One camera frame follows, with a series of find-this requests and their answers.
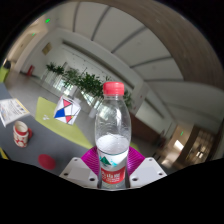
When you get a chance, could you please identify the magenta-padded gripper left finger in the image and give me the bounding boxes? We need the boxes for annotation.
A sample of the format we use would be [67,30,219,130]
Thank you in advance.
[59,145,101,190]

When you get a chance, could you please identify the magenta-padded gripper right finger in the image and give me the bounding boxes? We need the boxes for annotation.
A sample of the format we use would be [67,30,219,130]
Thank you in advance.
[126,145,168,190]

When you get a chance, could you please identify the clear water bottle red cap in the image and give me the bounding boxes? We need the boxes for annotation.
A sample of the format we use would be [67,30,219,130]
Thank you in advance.
[94,81,132,191]

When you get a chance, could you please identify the wide lime green low table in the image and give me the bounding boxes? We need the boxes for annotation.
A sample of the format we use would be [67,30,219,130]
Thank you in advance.
[34,96,94,150]

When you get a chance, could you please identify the brown wooden counter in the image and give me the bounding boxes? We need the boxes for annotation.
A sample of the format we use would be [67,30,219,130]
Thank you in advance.
[129,113,168,145]

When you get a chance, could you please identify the white cube red blue triangles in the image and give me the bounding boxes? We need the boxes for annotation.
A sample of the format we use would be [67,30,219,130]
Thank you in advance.
[53,95,82,126]

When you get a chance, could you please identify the red and white mug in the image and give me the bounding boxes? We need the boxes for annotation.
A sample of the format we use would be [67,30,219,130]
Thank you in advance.
[12,120,34,148]

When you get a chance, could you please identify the group of potted green plants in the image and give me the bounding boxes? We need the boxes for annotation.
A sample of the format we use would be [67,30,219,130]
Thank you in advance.
[44,61,134,109]

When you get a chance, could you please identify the white printed magazine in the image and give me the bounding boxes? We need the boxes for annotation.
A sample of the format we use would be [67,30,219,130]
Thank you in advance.
[0,97,31,128]

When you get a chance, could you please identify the red fire extinguisher box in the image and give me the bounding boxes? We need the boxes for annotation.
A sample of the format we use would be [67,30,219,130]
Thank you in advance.
[26,64,36,78]

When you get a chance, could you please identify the lime green seat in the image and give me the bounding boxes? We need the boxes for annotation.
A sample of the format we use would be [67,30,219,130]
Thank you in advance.
[0,65,10,84]

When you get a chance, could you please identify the framed wall picture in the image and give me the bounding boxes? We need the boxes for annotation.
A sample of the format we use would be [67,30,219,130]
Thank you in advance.
[41,42,53,56]

